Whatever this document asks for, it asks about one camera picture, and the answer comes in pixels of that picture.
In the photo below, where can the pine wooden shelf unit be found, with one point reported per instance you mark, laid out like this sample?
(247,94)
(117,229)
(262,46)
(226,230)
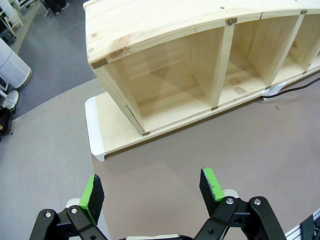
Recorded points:
(155,27)

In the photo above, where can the white wooden step chair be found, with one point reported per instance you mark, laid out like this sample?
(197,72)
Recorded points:
(11,15)

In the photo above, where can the white cylindrical air purifier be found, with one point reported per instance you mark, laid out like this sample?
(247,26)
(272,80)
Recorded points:
(11,65)

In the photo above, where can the black equipment case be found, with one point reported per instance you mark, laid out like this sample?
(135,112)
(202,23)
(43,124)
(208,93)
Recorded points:
(6,123)

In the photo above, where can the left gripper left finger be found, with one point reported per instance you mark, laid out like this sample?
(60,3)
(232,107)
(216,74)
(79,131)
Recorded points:
(96,195)

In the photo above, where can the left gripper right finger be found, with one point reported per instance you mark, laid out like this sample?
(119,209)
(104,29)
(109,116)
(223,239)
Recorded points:
(208,190)

